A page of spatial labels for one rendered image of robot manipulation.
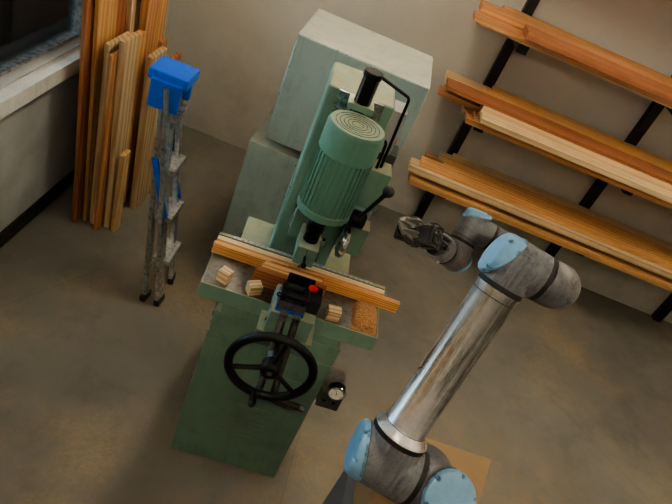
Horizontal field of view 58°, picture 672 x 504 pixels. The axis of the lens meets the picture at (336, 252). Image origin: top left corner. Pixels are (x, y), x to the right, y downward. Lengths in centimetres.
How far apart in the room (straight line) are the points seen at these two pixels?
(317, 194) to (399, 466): 79
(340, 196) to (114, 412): 140
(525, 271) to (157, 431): 172
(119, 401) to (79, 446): 25
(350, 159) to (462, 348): 61
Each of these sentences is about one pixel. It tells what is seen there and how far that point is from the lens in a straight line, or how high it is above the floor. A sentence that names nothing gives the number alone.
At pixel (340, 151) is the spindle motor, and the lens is 171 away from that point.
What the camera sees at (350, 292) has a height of 92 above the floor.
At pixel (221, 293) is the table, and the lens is 196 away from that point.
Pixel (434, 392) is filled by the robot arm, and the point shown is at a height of 119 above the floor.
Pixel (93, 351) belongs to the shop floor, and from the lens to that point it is 288.
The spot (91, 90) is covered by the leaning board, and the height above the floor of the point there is 76.
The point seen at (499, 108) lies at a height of 114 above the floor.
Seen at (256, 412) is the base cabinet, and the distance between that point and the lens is 234.
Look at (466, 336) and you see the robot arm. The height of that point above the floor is 133.
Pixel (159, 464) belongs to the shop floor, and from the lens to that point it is 259.
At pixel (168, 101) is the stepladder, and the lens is 253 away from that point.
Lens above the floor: 220
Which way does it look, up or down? 35 degrees down
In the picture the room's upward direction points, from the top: 24 degrees clockwise
